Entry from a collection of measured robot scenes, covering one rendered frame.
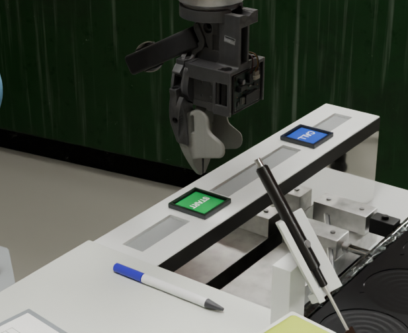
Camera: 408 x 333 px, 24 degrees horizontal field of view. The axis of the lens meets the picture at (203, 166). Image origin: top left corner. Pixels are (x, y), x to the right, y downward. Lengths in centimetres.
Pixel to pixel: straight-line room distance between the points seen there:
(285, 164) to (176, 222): 21
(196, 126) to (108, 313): 26
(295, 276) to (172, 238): 26
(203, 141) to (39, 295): 27
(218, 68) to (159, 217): 21
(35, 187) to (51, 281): 245
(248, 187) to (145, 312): 32
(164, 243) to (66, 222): 212
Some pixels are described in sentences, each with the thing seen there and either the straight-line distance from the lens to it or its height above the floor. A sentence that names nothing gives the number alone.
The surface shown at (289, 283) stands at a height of 104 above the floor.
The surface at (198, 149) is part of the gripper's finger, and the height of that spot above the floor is 105.
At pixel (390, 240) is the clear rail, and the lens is 125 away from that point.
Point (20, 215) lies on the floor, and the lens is 328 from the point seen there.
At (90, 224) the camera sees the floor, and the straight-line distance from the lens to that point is 319.
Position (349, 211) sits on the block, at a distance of 130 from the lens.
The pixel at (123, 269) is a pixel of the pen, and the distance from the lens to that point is 103.
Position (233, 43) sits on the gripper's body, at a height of 118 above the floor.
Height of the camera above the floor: 150
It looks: 25 degrees down
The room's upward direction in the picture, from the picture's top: straight up
